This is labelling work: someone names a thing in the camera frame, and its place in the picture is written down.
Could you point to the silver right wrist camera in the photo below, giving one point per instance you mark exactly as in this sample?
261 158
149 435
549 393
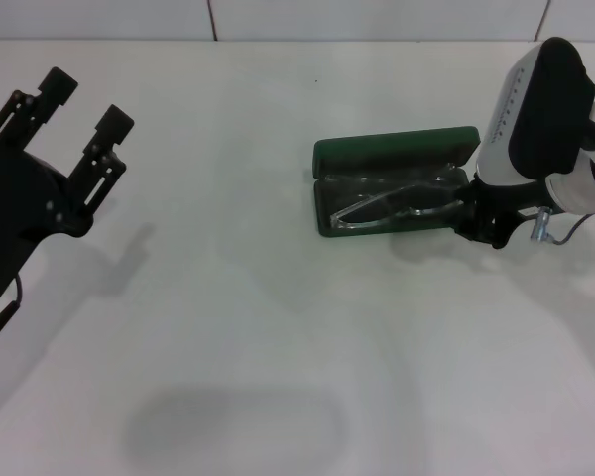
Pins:
545 109

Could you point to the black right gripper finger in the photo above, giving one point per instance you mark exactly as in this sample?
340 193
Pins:
465 193
473 233

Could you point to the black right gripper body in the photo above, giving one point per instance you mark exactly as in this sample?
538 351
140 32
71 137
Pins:
506 203

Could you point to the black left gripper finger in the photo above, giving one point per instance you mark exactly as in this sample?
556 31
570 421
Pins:
113 126
58 86

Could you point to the clear transparent glasses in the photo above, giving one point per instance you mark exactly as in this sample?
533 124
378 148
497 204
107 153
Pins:
349 210

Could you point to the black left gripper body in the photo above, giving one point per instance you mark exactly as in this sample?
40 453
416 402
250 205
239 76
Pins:
20 208

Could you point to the green glasses case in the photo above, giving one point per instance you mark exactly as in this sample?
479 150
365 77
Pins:
401 141

